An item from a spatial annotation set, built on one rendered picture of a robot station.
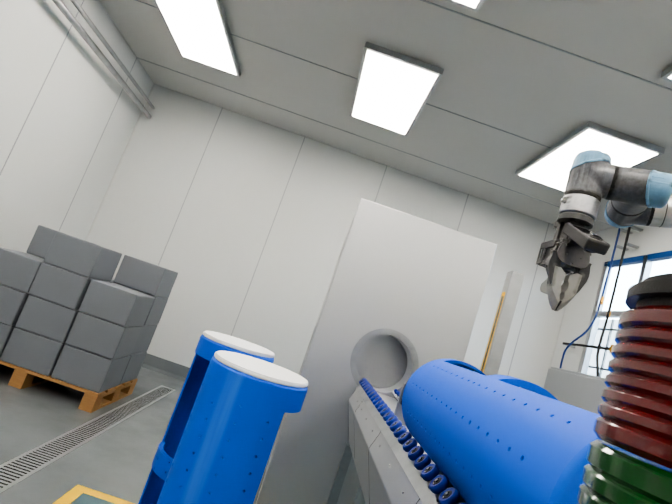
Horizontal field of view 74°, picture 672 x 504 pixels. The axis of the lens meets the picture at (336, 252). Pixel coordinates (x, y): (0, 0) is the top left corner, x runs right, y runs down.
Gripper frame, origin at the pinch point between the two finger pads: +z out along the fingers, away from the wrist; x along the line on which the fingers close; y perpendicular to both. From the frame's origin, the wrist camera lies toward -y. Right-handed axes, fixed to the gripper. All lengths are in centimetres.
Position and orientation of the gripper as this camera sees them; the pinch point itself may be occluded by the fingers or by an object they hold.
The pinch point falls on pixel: (558, 304)
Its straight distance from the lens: 104.5
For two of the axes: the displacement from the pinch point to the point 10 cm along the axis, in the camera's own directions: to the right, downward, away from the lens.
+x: -9.4, -3.4, -0.4
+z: -3.3, 9.3, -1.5
